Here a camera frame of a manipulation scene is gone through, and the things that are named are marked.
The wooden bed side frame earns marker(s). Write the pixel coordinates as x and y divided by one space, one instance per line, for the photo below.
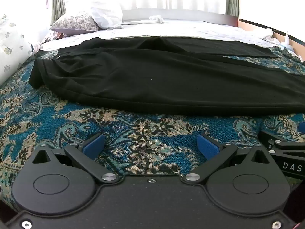
252 26

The white floral cushion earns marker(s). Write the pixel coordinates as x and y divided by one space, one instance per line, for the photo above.
12 47

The blue patterned blanket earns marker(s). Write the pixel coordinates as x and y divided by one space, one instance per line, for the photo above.
143 128

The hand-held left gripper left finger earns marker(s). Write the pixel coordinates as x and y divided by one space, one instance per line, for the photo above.
94 144

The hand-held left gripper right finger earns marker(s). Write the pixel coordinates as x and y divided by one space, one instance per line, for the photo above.
206 147

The small white crumpled cloth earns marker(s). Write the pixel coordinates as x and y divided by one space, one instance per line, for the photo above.
154 19

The pink floral cushion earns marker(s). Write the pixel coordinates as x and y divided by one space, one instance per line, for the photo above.
53 37

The small clear bottle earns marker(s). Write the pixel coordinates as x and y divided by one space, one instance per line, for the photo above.
286 40

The white bed sheet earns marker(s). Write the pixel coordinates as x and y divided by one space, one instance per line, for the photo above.
190 29

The white bunched cloth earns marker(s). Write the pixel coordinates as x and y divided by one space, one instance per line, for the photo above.
274 38

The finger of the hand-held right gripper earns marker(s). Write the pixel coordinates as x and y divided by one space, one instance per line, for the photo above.
281 139
302 125

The white pillow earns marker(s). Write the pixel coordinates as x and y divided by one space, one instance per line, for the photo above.
107 14

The grey floral pillow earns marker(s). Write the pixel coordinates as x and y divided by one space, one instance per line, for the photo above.
73 23

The black pants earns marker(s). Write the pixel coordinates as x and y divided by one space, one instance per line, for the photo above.
152 81

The grey bed headboard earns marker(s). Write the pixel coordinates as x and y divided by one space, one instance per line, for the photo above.
190 14

